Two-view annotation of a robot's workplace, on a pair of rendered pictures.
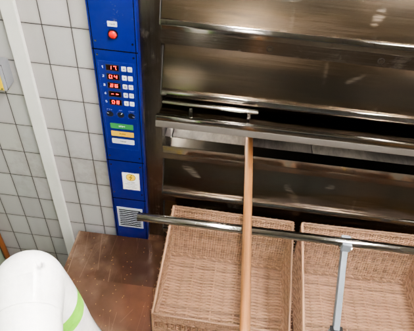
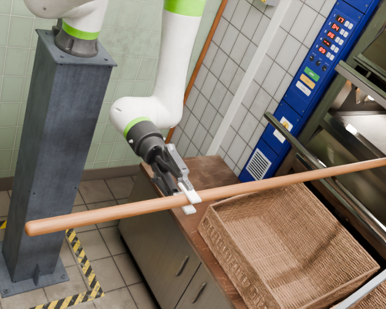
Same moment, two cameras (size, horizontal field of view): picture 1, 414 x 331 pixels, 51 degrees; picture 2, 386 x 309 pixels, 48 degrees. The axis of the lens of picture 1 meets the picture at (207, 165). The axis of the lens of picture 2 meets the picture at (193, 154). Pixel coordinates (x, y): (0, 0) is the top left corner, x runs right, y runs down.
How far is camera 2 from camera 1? 0.89 m
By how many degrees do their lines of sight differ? 33
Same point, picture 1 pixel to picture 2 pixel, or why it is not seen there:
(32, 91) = (279, 17)
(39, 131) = (259, 51)
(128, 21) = not seen: outside the picture
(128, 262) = not seen: hidden behind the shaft
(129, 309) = (197, 207)
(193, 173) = (331, 156)
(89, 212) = (236, 144)
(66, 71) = (309, 13)
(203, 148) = (355, 135)
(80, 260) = (201, 164)
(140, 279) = not seen: hidden behind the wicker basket
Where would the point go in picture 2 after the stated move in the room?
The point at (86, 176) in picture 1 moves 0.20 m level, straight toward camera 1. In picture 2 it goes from (258, 110) to (241, 121)
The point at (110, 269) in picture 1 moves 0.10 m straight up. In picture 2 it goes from (212, 183) to (219, 168)
